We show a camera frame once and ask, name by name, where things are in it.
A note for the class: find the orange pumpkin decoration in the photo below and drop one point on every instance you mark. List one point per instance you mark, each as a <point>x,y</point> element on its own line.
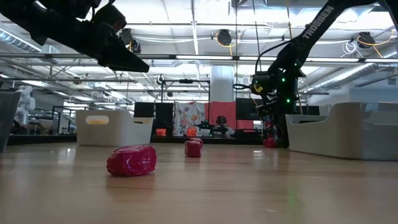
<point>160,132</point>
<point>191,131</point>

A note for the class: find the white plastic basket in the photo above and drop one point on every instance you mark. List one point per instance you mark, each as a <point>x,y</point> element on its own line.
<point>118,130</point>

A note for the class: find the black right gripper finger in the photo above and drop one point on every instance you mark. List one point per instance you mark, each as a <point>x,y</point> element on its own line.
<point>282,133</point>

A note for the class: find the red panel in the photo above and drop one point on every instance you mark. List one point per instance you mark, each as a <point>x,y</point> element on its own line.
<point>228,110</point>

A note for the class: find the black gantry frame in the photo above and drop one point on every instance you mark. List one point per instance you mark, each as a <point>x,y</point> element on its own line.
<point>185,81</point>

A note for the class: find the person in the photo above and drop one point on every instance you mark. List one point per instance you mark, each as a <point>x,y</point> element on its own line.
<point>221,119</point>

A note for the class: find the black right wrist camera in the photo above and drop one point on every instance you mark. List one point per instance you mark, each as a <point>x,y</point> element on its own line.
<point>261,84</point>

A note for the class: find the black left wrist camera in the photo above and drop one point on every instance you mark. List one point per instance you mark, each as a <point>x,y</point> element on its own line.
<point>109,21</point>

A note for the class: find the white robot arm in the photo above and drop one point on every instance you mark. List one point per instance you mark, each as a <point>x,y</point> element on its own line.
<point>25,102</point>

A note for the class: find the light grey plastic basket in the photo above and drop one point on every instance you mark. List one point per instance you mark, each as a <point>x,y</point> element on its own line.
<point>342,137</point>

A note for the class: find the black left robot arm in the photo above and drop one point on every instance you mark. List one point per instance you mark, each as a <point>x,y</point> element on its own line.
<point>18,15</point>

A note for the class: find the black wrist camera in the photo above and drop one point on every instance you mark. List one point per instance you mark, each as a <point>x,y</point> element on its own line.
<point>261,84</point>
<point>109,21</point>

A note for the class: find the black monitor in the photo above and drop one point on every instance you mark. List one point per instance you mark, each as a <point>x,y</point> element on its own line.
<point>311,110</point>
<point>164,116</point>
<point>247,109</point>
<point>144,109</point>

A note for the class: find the black aluminium table frame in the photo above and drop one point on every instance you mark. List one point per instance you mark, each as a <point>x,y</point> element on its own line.
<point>230,140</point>

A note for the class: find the orange fruit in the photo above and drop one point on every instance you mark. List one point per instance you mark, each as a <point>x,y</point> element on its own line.
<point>97,119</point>

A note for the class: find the floral cloth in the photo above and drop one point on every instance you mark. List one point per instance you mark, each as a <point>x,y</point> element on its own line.
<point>186,118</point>

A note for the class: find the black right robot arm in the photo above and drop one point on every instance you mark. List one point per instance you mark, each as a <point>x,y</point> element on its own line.
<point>317,21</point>

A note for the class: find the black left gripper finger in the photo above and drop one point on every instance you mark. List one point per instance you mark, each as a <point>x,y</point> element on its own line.
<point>124,60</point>

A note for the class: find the dark grey plastic basket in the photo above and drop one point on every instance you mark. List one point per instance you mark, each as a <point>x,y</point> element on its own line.
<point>7,121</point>

